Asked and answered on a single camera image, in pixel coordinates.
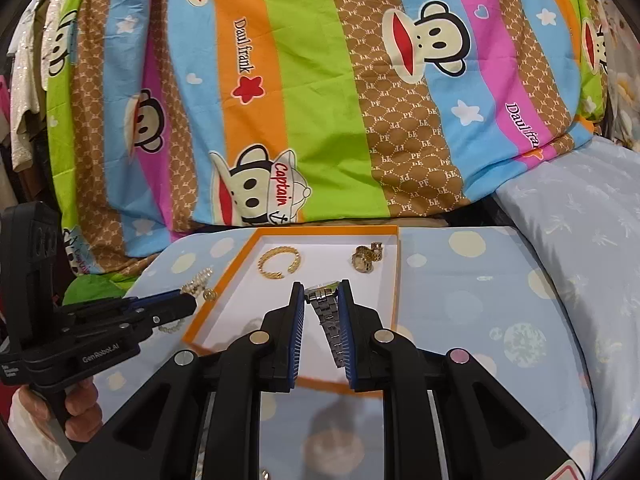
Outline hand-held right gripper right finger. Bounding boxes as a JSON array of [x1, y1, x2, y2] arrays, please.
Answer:
[[336, 280, 586, 480]]

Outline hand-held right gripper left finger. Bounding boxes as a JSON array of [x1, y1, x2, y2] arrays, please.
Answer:
[[59, 281, 307, 480]]

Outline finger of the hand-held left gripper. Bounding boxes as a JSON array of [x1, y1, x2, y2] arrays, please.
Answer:
[[120, 291, 193, 313], [132, 296, 197, 341]]

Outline silver link wristwatch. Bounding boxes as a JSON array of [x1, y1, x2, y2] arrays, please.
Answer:
[[304, 282, 348, 368]]

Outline pearl bracelet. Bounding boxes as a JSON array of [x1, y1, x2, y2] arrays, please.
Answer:
[[180, 267, 216, 298]]

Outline orange jewelry box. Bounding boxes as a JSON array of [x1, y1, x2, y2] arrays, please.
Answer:
[[181, 225, 403, 401]]

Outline person's left hand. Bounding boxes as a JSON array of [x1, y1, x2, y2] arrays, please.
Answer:
[[10, 377, 103, 443]]

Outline light blue dotted sheet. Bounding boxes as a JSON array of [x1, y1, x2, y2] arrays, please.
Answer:
[[90, 225, 601, 480]]

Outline striped cartoon monkey blanket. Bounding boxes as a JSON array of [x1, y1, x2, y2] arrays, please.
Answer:
[[45, 0, 608, 273]]

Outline glittery beige garment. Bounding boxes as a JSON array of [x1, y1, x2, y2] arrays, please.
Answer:
[[10, 0, 96, 171]]

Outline pale blue quilted pillow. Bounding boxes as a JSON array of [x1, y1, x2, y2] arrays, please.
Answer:
[[492, 137, 640, 471]]

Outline floral cloth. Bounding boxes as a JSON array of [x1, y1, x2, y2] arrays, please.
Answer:
[[575, 0, 640, 151]]

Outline gold ring watch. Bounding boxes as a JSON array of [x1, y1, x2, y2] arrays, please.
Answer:
[[350, 242, 385, 273]]

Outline gold chain bangle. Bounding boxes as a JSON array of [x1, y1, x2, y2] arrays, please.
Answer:
[[257, 247, 302, 281]]

